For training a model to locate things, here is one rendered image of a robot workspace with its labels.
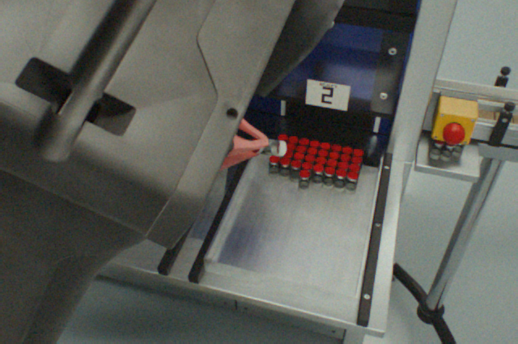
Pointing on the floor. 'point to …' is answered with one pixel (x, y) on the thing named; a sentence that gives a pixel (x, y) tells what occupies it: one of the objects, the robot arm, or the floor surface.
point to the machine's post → (422, 63)
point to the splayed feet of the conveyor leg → (423, 305)
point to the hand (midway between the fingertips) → (257, 145)
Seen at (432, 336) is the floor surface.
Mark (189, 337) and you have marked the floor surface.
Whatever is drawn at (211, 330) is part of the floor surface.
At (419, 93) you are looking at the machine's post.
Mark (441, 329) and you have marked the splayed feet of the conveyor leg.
